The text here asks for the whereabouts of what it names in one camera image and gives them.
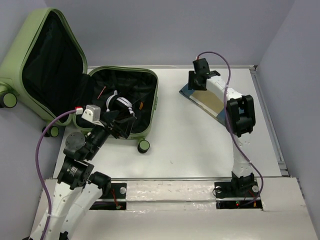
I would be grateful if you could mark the green hard-shell suitcase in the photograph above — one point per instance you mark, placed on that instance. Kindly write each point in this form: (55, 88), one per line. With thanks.
(46, 69)

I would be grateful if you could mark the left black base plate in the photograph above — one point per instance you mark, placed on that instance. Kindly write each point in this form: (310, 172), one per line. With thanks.
(114, 200)

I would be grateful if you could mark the black orange small pouch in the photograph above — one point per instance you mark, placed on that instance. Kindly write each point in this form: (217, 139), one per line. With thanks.
(141, 105)

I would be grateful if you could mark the white black headphones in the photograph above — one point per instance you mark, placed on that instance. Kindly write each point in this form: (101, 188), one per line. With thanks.
(120, 103)

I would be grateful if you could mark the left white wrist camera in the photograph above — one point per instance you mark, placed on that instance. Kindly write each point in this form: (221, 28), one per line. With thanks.
(91, 113)

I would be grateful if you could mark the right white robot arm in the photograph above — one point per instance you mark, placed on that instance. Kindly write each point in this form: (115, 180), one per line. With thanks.
(240, 119)

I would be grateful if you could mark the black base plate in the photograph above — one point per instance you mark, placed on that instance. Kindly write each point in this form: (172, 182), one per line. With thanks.
(114, 200)
(229, 199)

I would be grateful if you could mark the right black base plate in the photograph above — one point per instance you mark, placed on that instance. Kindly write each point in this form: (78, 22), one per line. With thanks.
(229, 199)

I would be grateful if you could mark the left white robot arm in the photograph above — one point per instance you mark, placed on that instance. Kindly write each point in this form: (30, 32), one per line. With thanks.
(77, 187)

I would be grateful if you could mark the red pencil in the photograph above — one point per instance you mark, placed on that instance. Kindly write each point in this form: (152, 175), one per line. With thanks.
(101, 92)

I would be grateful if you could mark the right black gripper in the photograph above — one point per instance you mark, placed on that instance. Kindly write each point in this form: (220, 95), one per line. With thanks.
(191, 84)

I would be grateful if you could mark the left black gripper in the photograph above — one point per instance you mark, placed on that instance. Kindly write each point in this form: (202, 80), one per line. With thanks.
(110, 117)

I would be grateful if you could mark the blue and tan cloth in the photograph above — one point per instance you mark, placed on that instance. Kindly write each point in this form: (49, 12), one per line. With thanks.
(207, 101)

